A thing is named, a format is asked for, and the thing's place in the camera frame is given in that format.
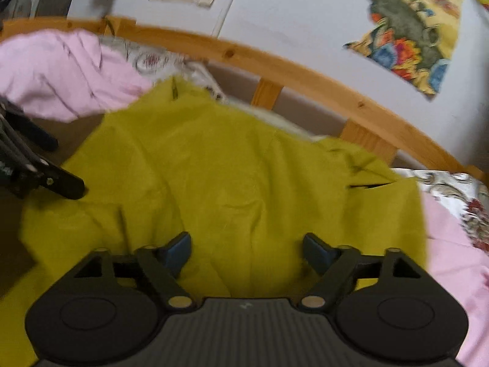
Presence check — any wooden bed frame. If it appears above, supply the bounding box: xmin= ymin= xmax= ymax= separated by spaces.
xmin=1 ymin=16 xmax=488 ymax=182

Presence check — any landscape drawing poster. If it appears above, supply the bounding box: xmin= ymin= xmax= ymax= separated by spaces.
xmin=345 ymin=0 xmax=463 ymax=98

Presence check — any pink bed sheet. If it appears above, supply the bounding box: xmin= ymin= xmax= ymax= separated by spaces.
xmin=1 ymin=30 xmax=488 ymax=366

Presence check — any beige olive brown hooded jacket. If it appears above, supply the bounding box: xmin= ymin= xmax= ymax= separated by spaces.
xmin=1 ymin=77 xmax=427 ymax=366

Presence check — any floral patterned quilt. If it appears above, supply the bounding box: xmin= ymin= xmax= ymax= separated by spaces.
xmin=99 ymin=36 xmax=488 ymax=249

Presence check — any white wall pipe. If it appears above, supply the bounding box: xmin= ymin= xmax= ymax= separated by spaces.
xmin=211 ymin=0 xmax=250 ymax=39

